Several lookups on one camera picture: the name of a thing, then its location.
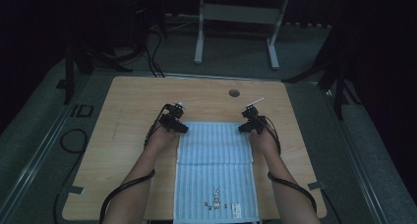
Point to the grey tape piece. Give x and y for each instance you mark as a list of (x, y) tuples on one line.
[(317, 185), (75, 190)]

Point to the white metal desk frame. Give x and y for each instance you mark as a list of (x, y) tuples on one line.
[(242, 13)]

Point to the metal floor rail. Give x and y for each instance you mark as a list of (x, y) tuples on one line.
[(354, 158), (39, 152)]

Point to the person's right hand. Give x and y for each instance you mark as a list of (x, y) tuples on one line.
[(264, 142)]

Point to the person's left hand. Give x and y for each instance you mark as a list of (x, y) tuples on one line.
[(160, 140)]

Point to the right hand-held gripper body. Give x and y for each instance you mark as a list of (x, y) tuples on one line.
[(254, 116)]

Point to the black metal stand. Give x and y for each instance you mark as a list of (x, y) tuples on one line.
[(339, 86), (70, 76)]

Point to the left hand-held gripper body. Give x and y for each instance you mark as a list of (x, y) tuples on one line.
[(172, 114)]

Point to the blue striped towel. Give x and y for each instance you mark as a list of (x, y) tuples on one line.
[(214, 171)]

